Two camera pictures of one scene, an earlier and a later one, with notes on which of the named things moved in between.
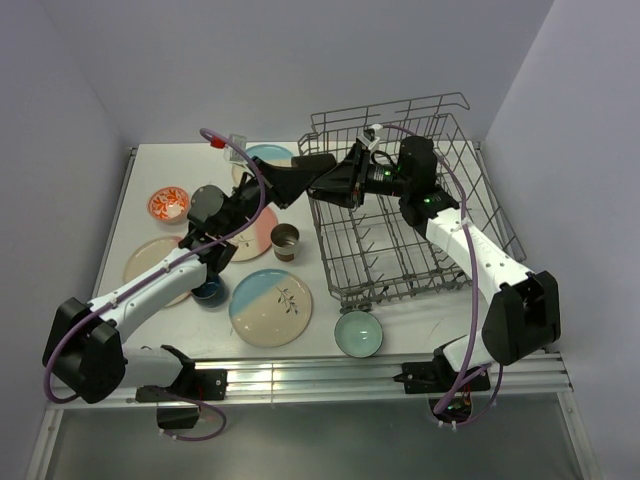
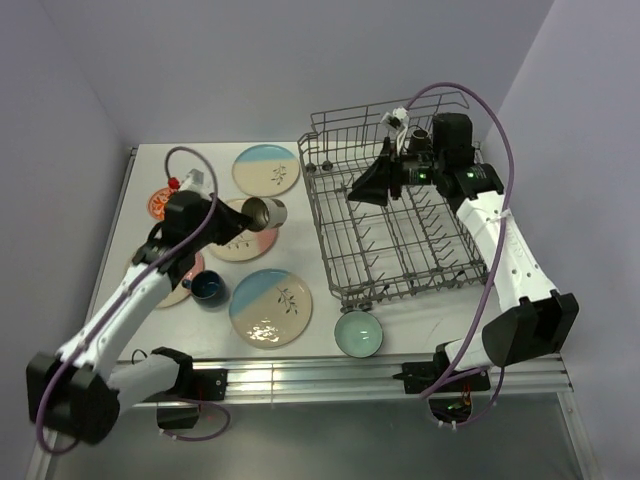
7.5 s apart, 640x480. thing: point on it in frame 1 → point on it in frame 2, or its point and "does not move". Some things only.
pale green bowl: x=358 y=334 does not move
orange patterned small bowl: x=168 y=204 does not move
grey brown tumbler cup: x=285 y=238 → x=264 y=213
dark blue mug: x=213 y=293 does not move
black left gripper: x=285 y=184 → x=234 y=222
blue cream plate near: x=270 y=308 does not move
